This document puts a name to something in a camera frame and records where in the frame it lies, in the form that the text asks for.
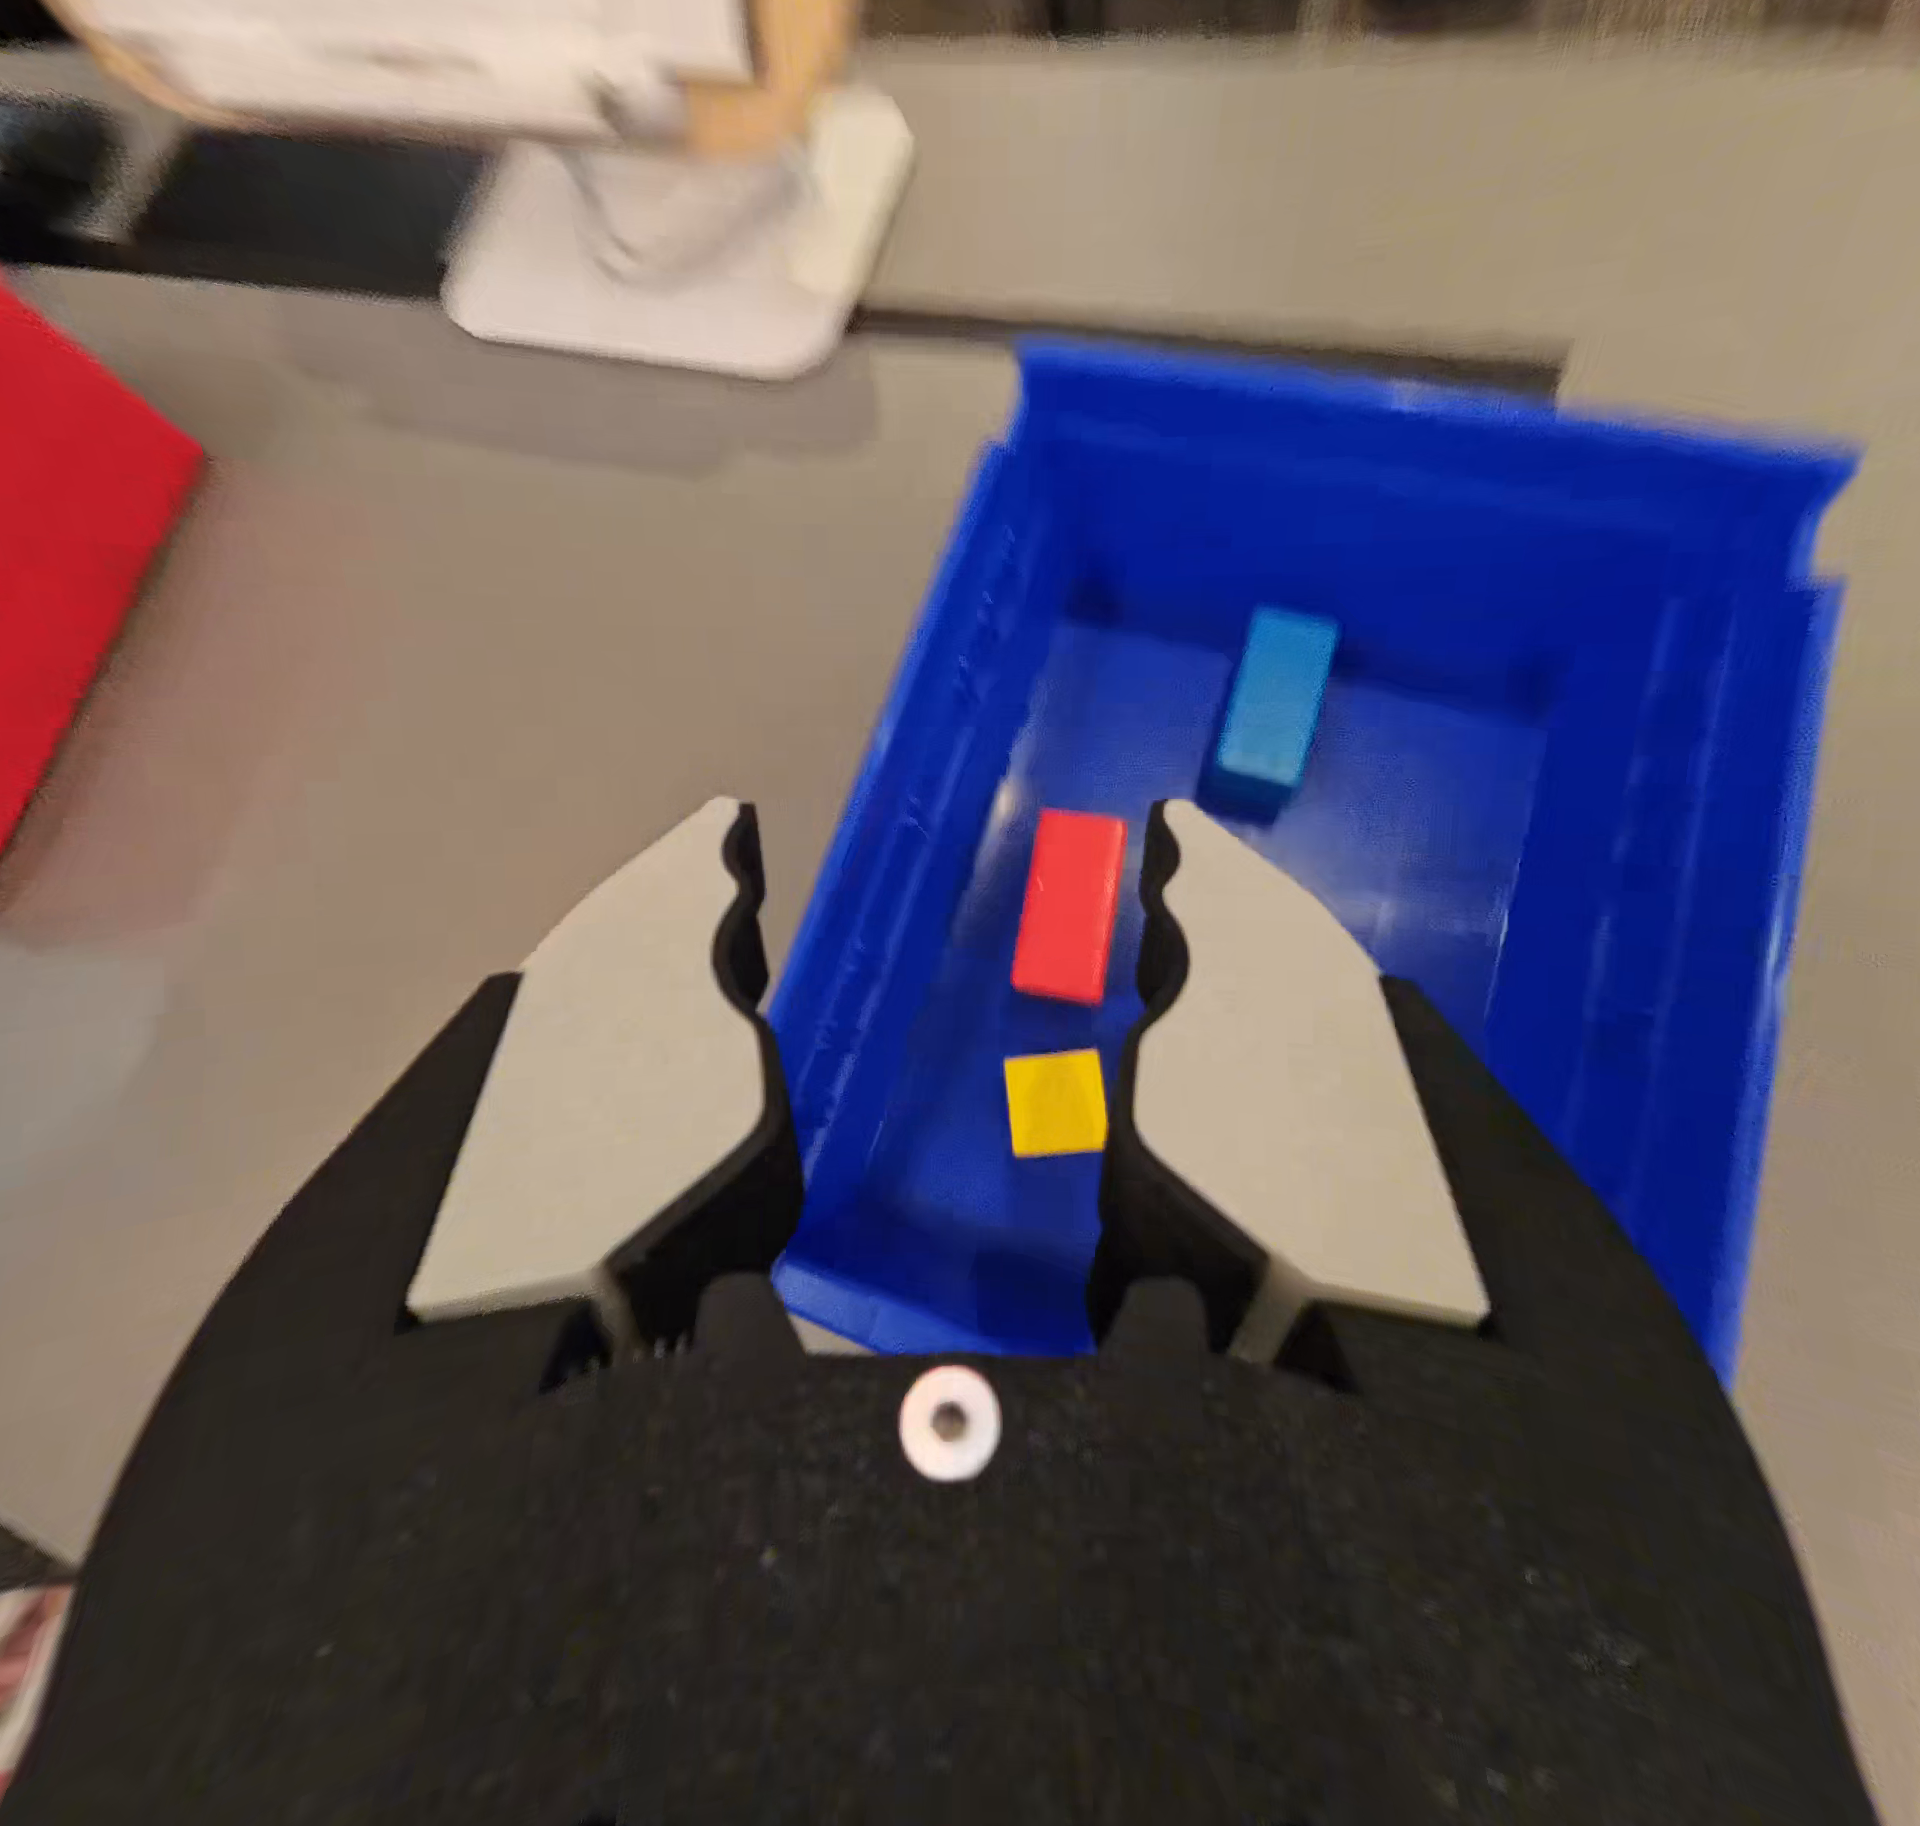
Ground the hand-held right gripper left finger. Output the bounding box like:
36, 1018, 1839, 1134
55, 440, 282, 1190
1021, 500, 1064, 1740
405, 797, 805, 1334

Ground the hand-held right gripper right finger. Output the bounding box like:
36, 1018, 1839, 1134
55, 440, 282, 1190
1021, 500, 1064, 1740
1094, 797, 1493, 1340

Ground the yellow wooden block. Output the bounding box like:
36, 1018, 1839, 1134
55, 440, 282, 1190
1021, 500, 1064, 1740
1000, 1048, 1113, 1162

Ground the red wooden block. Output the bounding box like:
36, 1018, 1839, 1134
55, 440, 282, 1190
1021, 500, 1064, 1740
1009, 809, 1135, 1005

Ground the blue plastic bin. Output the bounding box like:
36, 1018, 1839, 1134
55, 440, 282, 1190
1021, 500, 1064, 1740
765, 336, 1861, 1394

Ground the red plastic bin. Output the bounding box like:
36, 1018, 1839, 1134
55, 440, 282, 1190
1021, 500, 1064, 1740
0, 282, 211, 855

